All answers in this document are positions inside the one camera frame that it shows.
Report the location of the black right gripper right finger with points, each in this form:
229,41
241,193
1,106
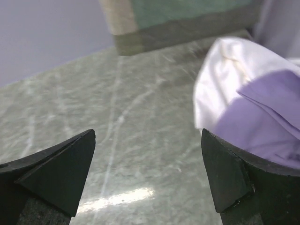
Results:
247,189

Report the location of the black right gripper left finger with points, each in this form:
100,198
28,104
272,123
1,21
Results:
45,188

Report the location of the purple t shirt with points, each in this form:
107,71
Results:
265,119

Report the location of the white t shirt with print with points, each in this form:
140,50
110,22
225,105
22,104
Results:
230,63

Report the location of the green and beige towel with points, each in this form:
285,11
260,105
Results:
145,25

